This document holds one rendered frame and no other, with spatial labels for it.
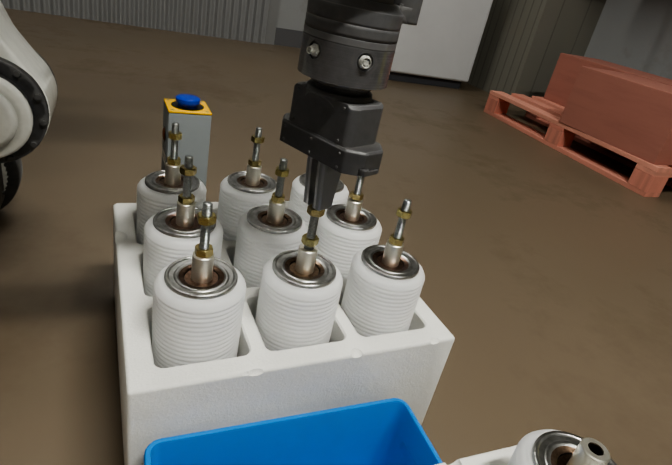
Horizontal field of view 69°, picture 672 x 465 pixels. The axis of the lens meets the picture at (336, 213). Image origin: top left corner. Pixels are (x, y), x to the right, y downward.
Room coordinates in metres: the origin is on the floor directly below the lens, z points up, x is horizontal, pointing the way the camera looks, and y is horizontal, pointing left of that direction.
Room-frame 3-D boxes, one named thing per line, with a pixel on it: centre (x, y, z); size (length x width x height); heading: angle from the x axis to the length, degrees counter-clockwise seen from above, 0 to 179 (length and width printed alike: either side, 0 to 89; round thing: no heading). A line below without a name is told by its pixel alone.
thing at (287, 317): (0.48, 0.02, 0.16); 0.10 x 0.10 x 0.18
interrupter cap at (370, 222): (0.64, -0.02, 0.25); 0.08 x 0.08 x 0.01
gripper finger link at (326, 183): (0.47, 0.01, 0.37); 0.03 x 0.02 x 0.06; 142
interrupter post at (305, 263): (0.48, 0.02, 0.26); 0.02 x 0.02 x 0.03
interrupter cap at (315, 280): (0.48, 0.02, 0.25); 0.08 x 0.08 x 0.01
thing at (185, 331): (0.42, 0.13, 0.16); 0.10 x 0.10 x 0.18
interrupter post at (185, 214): (0.53, 0.18, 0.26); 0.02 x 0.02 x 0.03
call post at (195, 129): (0.80, 0.29, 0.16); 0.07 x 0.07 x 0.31; 29
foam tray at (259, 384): (0.59, 0.08, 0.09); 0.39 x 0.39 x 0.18; 29
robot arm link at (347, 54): (0.48, 0.02, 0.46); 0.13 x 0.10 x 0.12; 52
